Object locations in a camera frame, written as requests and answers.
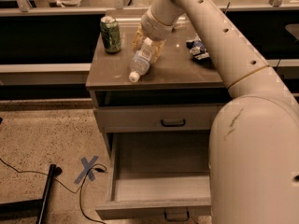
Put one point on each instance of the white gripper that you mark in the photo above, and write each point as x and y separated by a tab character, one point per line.
154	26

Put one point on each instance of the clear blue plastic bottle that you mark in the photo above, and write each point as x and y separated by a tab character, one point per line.
140	63

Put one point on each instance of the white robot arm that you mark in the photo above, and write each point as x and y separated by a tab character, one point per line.
254	139

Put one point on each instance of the closed grey upper drawer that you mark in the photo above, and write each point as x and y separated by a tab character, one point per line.
152	118

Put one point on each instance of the grey drawer cabinet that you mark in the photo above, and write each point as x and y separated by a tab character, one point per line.
176	79

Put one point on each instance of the open grey middle drawer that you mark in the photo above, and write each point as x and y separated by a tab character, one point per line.
159	174

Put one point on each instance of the green soda can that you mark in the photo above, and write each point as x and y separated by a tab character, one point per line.
110	34

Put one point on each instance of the blue white chip bag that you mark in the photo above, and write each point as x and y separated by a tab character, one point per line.
197	48

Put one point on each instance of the blue tape cross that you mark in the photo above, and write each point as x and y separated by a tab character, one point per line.
87	169

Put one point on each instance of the black stand leg left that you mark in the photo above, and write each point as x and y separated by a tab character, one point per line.
36	208

